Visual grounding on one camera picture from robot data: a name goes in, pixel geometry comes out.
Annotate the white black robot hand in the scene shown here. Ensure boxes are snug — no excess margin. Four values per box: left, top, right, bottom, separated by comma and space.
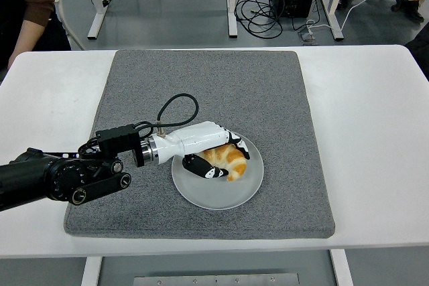
150, 121, 252, 180

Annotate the golden croissant bread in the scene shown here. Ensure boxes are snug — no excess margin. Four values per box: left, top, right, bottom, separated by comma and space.
196, 143, 248, 182

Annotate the round grey plate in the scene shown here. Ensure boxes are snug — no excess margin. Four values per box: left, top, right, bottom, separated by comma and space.
171, 130, 264, 210

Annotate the grey metal plate with screws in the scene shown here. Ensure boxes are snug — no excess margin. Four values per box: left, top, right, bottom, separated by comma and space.
133, 273, 300, 286

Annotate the grey fabric mat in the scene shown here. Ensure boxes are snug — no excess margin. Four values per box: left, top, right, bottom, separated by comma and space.
63, 50, 336, 240

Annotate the white desk leg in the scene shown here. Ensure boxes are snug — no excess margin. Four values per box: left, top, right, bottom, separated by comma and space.
226, 0, 239, 38
316, 0, 346, 42
87, 0, 113, 40

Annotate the grey floor outlet box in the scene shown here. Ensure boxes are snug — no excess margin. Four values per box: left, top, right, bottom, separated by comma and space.
297, 27, 318, 46

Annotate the black bulky object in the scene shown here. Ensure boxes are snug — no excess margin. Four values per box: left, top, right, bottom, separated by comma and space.
404, 21, 429, 81

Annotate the coiled black cable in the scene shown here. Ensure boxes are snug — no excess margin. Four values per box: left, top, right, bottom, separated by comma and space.
234, 0, 284, 40

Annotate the white table frame beam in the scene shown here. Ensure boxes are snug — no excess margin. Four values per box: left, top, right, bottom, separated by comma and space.
330, 250, 355, 286
81, 257, 103, 286

